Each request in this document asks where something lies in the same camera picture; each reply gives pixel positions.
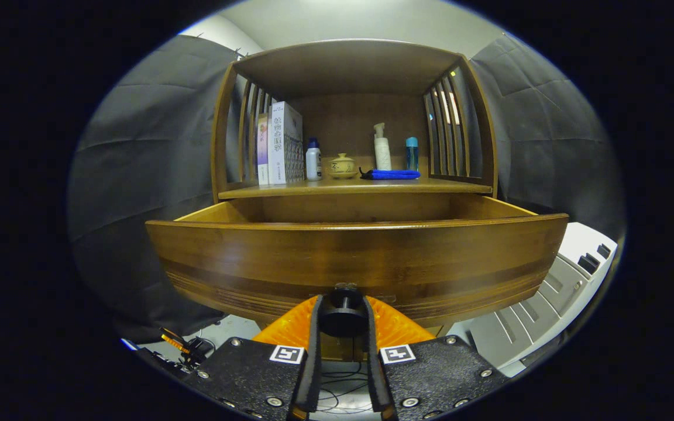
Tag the large white book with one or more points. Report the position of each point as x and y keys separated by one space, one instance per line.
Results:
x=284 y=146

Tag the wooden countertop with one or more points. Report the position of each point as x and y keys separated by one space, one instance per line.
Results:
x=360 y=187

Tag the orange black tool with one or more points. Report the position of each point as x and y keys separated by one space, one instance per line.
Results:
x=173 y=341

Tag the thin purple book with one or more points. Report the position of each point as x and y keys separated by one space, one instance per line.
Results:
x=262 y=152

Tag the wooden cabinet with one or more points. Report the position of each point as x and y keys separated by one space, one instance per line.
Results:
x=343 y=64

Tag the white pump bottle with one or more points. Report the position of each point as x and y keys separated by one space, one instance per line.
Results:
x=382 y=155

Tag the blue folded cloth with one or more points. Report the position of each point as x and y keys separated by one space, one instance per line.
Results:
x=392 y=174

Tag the wooden drawer with black knob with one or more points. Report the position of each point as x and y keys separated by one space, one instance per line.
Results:
x=343 y=257

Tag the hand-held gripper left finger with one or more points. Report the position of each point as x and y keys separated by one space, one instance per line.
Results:
x=313 y=362

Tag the white plastic drawer unit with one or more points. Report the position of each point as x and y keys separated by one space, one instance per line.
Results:
x=553 y=286

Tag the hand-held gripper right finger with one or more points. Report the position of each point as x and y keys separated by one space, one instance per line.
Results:
x=374 y=368

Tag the yellow lidded teacup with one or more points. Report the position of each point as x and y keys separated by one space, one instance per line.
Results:
x=343 y=166

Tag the white bottle with blue cap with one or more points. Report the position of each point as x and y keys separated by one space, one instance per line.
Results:
x=313 y=164

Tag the blue bottle with teal cap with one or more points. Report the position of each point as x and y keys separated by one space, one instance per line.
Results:
x=412 y=158

